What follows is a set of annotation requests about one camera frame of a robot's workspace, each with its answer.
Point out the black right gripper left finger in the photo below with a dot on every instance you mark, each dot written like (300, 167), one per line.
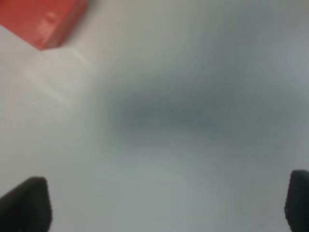
(27, 207)

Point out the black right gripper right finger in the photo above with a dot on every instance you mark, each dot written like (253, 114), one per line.
(296, 207)

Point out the red block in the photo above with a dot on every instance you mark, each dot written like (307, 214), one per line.
(43, 24)

